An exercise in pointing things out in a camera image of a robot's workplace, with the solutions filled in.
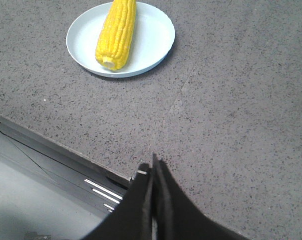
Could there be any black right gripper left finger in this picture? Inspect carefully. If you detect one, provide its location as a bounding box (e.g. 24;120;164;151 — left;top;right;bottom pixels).
83;163;153;240

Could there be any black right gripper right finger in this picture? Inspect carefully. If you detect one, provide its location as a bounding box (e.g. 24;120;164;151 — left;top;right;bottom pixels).
152;154;247;240

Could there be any yellow corn cob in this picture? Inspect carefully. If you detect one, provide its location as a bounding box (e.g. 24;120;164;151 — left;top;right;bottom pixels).
95;0;136;71

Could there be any light blue round plate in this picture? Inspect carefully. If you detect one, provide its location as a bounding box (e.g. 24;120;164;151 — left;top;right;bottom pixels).
66;2;175;78

